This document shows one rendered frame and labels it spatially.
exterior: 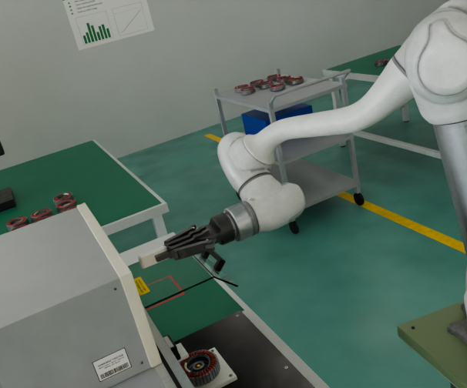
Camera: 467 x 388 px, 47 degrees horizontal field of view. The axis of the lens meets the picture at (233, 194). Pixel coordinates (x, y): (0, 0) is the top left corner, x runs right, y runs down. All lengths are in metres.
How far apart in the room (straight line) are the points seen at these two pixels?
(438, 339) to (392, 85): 0.69
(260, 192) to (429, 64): 0.57
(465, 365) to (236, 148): 0.77
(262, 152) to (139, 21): 5.21
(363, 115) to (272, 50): 5.98
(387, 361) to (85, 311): 1.87
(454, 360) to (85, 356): 0.89
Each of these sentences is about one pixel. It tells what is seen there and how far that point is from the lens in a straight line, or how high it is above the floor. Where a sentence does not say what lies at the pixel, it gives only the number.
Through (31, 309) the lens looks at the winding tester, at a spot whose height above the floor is 1.32.
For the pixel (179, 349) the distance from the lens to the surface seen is 1.48.
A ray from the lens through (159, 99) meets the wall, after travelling 6.60.
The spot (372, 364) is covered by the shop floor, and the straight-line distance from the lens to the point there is 2.63.
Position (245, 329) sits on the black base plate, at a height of 0.77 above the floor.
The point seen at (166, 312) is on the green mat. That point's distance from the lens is 1.88.
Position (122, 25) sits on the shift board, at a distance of 6.45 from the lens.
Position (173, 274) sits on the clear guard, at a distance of 1.44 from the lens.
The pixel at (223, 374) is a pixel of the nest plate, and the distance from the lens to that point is 1.52.
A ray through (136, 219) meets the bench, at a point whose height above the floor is 0.72.
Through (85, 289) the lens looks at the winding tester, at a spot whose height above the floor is 1.32.
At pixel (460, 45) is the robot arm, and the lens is 0.95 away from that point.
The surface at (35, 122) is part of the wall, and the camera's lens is 6.35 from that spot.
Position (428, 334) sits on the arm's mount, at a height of 0.78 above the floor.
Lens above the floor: 1.76
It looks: 22 degrees down
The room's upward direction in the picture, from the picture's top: 13 degrees counter-clockwise
